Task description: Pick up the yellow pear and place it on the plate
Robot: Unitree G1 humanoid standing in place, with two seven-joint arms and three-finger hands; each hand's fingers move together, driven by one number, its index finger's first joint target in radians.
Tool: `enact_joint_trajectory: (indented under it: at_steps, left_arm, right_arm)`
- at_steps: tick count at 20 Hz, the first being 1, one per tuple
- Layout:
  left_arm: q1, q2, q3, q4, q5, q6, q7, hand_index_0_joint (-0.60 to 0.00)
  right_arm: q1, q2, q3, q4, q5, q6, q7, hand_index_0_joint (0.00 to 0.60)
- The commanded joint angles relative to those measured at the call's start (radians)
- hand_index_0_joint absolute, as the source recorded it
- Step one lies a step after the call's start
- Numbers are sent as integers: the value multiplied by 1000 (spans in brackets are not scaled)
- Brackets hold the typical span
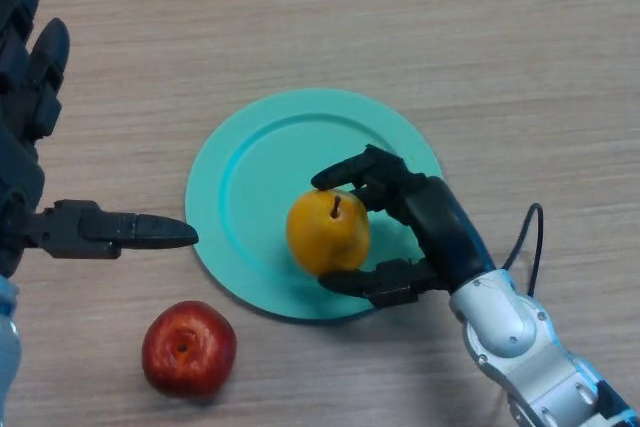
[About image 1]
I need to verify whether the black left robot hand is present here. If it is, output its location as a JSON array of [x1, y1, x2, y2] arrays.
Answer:
[[0, 0, 200, 278]]

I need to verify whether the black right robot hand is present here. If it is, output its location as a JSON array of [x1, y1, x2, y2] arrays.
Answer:
[[310, 144, 497, 310]]

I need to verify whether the yellow pear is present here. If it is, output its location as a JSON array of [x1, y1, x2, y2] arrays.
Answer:
[[285, 189, 372, 277]]

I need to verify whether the green round plate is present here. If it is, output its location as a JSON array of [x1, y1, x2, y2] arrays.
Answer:
[[184, 87, 444, 322]]

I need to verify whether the red apple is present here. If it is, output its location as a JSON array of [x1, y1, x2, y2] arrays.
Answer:
[[141, 300, 238, 398]]

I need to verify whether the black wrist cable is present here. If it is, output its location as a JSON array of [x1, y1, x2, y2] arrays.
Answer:
[[501, 202, 544, 298]]

